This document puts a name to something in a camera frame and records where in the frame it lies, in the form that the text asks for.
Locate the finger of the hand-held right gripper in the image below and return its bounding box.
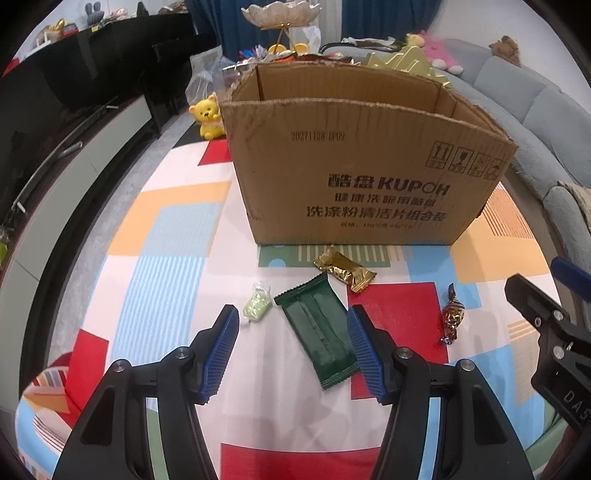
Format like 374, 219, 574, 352
550, 257, 591, 289
504, 274, 591, 370

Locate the gold ornament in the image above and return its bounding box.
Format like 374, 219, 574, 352
44, 18, 75, 42

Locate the beige cloth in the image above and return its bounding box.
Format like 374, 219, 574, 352
558, 180, 591, 208

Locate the pink plush toy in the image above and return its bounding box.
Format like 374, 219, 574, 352
420, 31, 465, 75

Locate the yellow bear toy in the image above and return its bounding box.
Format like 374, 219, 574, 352
188, 92, 227, 139

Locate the brown cardboard box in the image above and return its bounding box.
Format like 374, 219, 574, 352
217, 62, 519, 246

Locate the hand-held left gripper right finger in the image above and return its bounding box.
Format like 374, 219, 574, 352
346, 305, 543, 480

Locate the white two-tier bowl stand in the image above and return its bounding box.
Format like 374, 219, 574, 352
242, 2, 321, 56

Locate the dark red twist candy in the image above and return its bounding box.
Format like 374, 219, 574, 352
438, 284, 466, 346

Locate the dark green snack packet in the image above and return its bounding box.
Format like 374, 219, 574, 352
273, 272, 360, 391

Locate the pile of clothes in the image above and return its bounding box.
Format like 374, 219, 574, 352
342, 36, 407, 49

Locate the light green candy packet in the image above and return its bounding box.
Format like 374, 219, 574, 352
241, 280, 271, 324

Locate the brown teddy bear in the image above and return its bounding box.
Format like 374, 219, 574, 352
489, 36, 522, 66

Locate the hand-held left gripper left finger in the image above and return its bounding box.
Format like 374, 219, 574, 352
52, 305, 241, 480

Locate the clear bag of pistachios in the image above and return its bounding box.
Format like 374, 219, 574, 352
187, 48, 236, 104

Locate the white crumpled plastic bag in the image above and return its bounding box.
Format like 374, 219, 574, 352
290, 25, 321, 51

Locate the colourful play mat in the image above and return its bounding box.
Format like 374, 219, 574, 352
14, 138, 591, 480

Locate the person's right forearm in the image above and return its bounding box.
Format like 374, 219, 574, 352
547, 401, 591, 462

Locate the pile of mixed snack packets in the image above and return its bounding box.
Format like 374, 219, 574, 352
238, 45, 365, 70

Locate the gold mountain-shaped box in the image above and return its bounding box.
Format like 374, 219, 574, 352
360, 44, 451, 86

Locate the gold wrapped snack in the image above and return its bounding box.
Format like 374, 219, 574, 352
314, 246, 377, 293

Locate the blue curtain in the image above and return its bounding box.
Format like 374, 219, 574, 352
187, 0, 259, 52
341, 0, 446, 42

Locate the grey sofa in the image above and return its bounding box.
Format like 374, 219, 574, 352
318, 37, 591, 296

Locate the grey television stand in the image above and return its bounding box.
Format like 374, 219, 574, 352
0, 95, 162, 416

